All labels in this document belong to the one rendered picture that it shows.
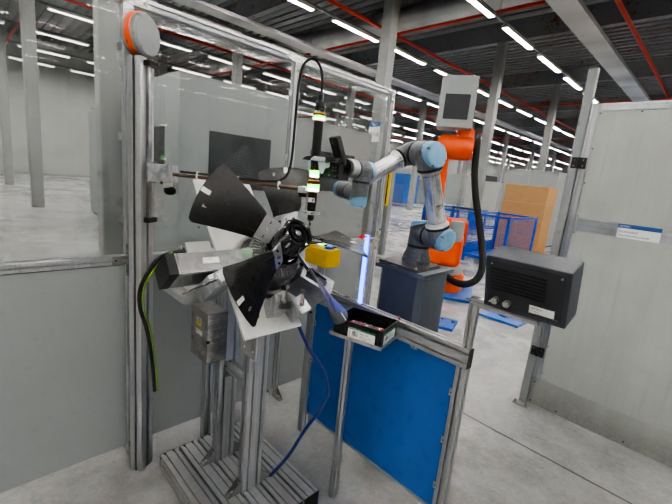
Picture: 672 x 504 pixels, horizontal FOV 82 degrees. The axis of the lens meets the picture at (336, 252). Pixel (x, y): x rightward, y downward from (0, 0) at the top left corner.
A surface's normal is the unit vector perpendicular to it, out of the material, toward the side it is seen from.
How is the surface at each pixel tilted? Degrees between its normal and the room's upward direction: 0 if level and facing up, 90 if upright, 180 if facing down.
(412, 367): 90
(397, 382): 90
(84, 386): 90
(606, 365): 90
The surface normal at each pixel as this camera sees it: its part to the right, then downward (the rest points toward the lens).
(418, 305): 0.02, 0.20
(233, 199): 0.38, 0.06
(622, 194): -0.71, 0.07
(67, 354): 0.70, 0.21
